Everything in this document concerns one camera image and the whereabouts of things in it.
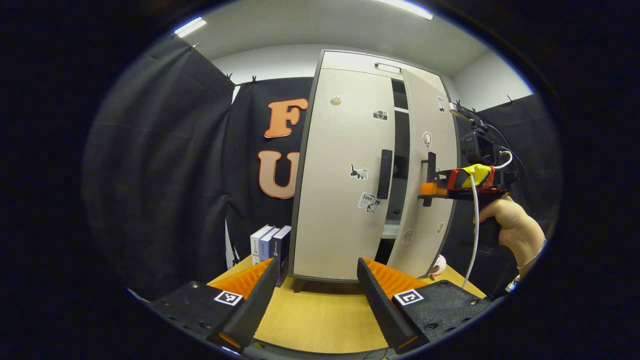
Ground lavender book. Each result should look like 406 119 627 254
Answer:
259 227 281 262

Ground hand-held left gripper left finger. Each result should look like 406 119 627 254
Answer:
145 257 280 354

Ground short ceiling light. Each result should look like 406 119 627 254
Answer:
174 16 207 38

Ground cabinet door with cat silhouette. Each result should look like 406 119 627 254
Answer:
387 69 460 279

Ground beige double-door shoe cabinet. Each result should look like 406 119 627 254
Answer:
290 49 461 284

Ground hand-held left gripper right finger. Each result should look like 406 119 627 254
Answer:
356 257 497 355

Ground white cable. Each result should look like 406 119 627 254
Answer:
461 150 514 291

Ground long ceiling light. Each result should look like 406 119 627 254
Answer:
375 0 434 21

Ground black backdrop cloth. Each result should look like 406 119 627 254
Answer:
82 35 563 301

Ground cabinet door with camera sticker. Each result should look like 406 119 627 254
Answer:
292 67 397 282

